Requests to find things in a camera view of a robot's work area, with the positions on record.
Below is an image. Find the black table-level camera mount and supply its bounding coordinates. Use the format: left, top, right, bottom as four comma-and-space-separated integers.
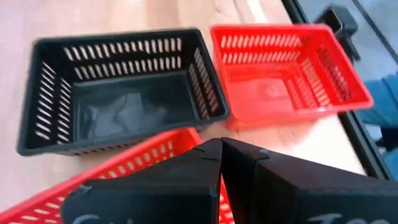
313, 4, 362, 62

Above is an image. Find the black plastic slotted basket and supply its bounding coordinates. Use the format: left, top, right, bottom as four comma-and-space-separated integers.
16, 27, 231, 157

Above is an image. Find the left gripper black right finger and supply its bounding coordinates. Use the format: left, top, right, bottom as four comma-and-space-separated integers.
220, 136, 398, 224

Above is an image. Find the person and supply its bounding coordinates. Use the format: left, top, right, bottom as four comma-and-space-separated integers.
356, 72, 398, 182

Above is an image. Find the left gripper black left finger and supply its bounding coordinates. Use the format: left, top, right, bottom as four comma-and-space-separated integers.
60, 138, 223, 224

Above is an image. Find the red plastic slotted basket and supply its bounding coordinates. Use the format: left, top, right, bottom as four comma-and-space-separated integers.
209, 22, 374, 131
0, 127, 234, 224

